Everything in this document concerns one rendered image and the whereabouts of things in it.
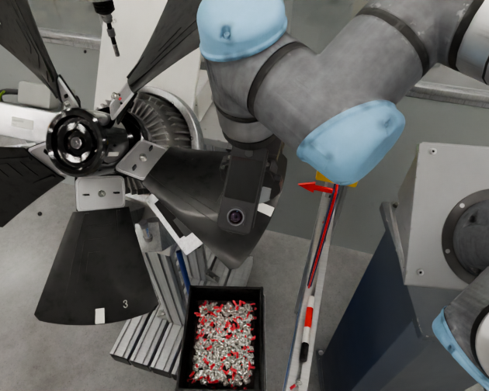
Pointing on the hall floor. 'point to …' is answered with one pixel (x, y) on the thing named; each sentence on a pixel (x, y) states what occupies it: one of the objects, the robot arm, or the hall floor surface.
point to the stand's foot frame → (168, 336)
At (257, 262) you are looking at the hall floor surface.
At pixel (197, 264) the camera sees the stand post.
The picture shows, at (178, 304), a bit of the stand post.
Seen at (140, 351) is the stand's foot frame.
